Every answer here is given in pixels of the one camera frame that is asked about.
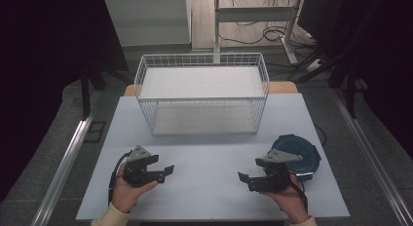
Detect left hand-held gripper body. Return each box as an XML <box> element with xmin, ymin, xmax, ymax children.
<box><xmin>123</xmin><ymin>144</ymin><xmax>154</xmax><ymax>188</ymax></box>

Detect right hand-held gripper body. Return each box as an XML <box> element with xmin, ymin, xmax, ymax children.
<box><xmin>255</xmin><ymin>148</ymin><xmax>304</xmax><ymax>192</ymax></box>

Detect blue round lidded container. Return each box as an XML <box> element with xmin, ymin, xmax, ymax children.
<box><xmin>271</xmin><ymin>133</ymin><xmax>322</xmax><ymax>182</ymax></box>

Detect white wire two-tier rack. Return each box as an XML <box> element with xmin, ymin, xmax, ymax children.
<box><xmin>133</xmin><ymin>52</ymin><xmax>271</xmax><ymax>136</ymax></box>

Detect person's left hand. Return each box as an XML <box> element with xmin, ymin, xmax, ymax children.
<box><xmin>111</xmin><ymin>162</ymin><xmax>160</xmax><ymax>214</ymax></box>

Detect person's right hand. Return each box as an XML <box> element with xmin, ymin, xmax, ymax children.
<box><xmin>260</xmin><ymin>173</ymin><xmax>310</xmax><ymax>225</ymax></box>

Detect white table sheet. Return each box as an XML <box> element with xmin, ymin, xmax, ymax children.
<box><xmin>75</xmin><ymin>93</ymin><xmax>351</xmax><ymax>221</ymax></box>

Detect dark square floor plate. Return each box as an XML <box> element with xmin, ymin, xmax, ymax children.
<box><xmin>83</xmin><ymin>121</ymin><xmax>107</xmax><ymax>144</ymax></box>

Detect wooden table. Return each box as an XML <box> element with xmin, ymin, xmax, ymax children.
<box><xmin>123</xmin><ymin>81</ymin><xmax>299</xmax><ymax>97</ymax></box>

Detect black stand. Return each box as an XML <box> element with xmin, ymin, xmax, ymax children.
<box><xmin>78</xmin><ymin>64</ymin><xmax>132</xmax><ymax>121</ymax></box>
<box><xmin>293</xmin><ymin>50</ymin><xmax>369</xmax><ymax>120</ymax></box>

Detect white power strip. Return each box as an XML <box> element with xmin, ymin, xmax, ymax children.
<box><xmin>305</xmin><ymin>57</ymin><xmax>326</xmax><ymax>73</ymax></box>

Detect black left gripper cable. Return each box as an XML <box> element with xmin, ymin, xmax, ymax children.
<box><xmin>107</xmin><ymin>151</ymin><xmax>131</xmax><ymax>206</ymax></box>

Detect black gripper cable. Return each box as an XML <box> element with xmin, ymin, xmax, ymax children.
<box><xmin>107</xmin><ymin>151</ymin><xmax>131</xmax><ymax>206</ymax></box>
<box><xmin>287</xmin><ymin>178</ymin><xmax>309</xmax><ymax>214</ymax></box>

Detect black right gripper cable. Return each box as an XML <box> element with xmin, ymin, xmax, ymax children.
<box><xmin>287</xmin><ymin>178</ymin><xmax>309</xmax><ymax>214</ymax></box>

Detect thin black cable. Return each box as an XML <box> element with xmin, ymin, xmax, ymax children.
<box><xmin>313</xmin><ymin>123</ymin><xmax>327</xmax><ymax>148</ymax></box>

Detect metal floor rail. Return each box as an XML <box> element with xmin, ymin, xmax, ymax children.
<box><xmin>30</xmin><ymin>118</ymin><xmax>98</xmax><ymax>226</ymax></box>
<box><xmin>334</xmin><ymin>89</ymin><xmax>413</xmax><ymax>226</ymax></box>

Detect black floor cables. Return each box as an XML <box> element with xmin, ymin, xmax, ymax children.
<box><xmin>217</xmin><ymin>20</ymin><xmax>318</xmax><ymax>48</ymax></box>

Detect white desk frame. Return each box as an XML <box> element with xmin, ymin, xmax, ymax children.
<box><xmin>213</xmin><ymin>0</ymin><xmax>306</xmax><ymax>65</ymax></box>

